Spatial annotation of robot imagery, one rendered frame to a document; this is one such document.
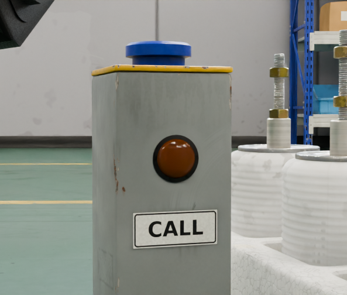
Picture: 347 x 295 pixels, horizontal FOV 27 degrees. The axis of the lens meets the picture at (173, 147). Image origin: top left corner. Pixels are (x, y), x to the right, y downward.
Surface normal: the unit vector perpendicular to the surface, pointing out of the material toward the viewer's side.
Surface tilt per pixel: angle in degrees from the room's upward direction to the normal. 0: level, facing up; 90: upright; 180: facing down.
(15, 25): 85
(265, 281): 90
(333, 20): 90
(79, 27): 90
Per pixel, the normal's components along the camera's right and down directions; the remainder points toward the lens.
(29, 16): 0.93, -0.07
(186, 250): 0.29, 0.05
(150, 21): 0.02, 0.05
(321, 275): 0.00, -1.00
